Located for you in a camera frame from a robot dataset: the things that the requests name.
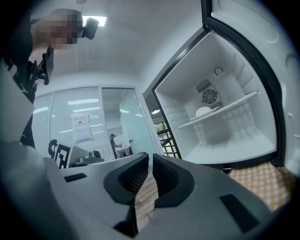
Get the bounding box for black chest-mounted device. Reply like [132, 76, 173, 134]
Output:
[26, 45, 55, 86]

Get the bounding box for white plate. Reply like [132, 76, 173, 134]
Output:
[195, 106, 212, 118]

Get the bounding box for white fridge with black frame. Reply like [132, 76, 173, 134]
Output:
[142, 23, 287, 170]

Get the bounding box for glass partition wall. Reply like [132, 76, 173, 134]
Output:
[31, 85, 160, 162]

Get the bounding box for white fridge shelf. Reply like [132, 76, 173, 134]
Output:
[177, 90, 262, 130]

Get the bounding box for person's head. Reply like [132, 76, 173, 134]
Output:
[30, 8, 84, 51]

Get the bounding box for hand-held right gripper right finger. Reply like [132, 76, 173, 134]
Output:
[152, 153, 195, 209]

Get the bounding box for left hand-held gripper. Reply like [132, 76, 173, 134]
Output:
[48, 139, 105, 170]

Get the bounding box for black head-mounted camera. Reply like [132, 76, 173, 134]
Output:
[80, 17, 99, 41]

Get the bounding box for white paper notice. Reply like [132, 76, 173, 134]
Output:
[71, 113, 92, 142]

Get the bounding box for yellow checkered cloth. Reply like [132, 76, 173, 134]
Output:
[227, 161, 293, 213]

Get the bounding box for dark window railing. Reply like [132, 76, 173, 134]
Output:
[156, 121, 182, 159]

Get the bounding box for rectangular ceiling light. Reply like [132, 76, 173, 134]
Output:
[82, 15, 107, 30]

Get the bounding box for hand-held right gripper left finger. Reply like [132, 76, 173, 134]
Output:
[104, 152, 150, 238]

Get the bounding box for fridge fan grille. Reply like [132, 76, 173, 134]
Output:
[195, 79, 225, 110]

